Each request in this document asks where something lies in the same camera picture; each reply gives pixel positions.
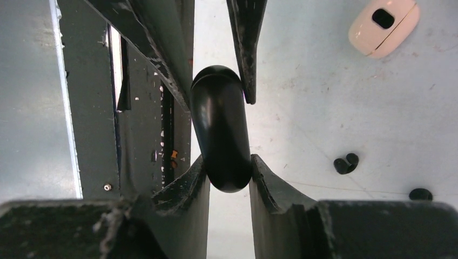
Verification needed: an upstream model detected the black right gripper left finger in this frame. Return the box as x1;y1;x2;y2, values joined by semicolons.
1;158;210;258

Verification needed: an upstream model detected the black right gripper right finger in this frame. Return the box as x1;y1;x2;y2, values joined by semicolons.
249;154;457;258

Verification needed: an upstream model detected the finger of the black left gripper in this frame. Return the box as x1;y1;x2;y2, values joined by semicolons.
87;0;195;112
226;0;267;105

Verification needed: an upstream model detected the black earbud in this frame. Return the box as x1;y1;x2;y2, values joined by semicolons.
333;153;359;175
408;188;433;201

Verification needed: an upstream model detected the black earbud charging case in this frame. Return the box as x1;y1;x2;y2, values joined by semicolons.
190;65;252;193

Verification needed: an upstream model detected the beige earbud charging case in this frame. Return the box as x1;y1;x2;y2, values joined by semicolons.
348;0;420;59

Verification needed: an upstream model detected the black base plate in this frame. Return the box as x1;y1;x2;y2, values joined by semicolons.
50;1;191;200

